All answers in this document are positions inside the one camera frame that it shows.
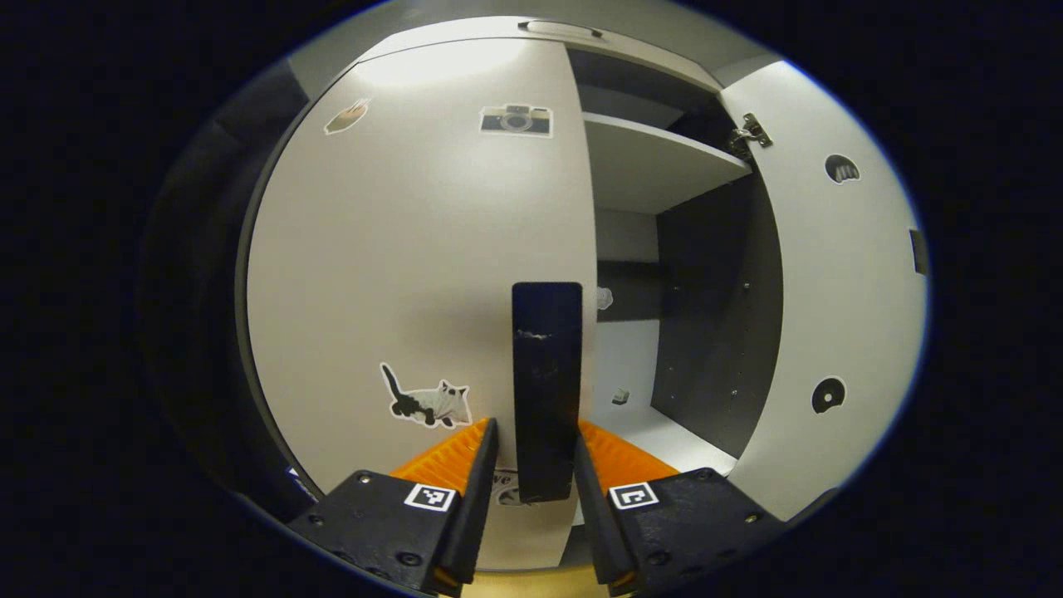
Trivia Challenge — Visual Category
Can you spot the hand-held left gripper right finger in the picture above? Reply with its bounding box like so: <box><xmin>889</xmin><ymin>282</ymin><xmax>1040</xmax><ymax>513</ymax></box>
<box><xmin>573</xmin><ymin>419</ymin><xmax>790</xmax><ymax>597</ymax></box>

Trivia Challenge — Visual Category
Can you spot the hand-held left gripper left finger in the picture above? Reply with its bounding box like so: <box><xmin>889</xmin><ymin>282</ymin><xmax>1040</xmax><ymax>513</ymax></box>
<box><xmin>287</xmin><ymin>418</ymin><xmax>500</xmax><ymax>597</ymax></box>

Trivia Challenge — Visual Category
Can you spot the double-door shoe cabinet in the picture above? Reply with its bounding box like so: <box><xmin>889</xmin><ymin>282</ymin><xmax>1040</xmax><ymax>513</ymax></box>
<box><xmin>235</xmin><ymin>15</ymin><xmax>929</xmax><ymax>574</ymax></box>

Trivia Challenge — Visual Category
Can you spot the white cabinet door camera sticker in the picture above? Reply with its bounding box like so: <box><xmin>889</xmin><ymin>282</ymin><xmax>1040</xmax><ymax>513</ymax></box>
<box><xmin>247</xmin><ymin>37</ymin><xmax>599</xmax><ymax>574</ymax></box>

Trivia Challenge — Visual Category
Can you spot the white cabinet door cherry sticker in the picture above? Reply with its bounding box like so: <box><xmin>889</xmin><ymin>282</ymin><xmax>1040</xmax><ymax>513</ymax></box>
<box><xmin>718</xmin><ymin>60</ymin><xmax>929</xmax><ymax>522</ymax></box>

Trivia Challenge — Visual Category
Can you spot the white cabinet shelf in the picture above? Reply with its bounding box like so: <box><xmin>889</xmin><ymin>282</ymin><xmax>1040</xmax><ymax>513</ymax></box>
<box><xmin>581</xmin><ymin>405</ymin><xmax>738</xmax><ymax>478</ymax></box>
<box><xmin>581</xmin><ymin>112</ymin><xmax>752</xmax><ymax>215</ymax></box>

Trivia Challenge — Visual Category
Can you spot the metal door hinge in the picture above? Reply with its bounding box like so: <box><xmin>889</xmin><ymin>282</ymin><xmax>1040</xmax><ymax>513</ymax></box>
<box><xmin>731</xmin><ymin>114</ymin><xmax>773</xmax><ymax>159</ymax></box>

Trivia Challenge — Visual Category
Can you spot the white cabinet drawer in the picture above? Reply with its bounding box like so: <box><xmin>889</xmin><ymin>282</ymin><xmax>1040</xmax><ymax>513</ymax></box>
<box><xmin>357</xmin><ymin>15</ymin><xmax>723</xmax><ymax>92</ymax></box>

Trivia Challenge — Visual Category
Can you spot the black backdrop cloth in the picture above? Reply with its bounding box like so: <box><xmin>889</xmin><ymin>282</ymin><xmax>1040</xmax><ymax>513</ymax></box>
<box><xmin>141</xmin><ymin>62</ymin><xmax>316</xmax><ymax>524</ymax></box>

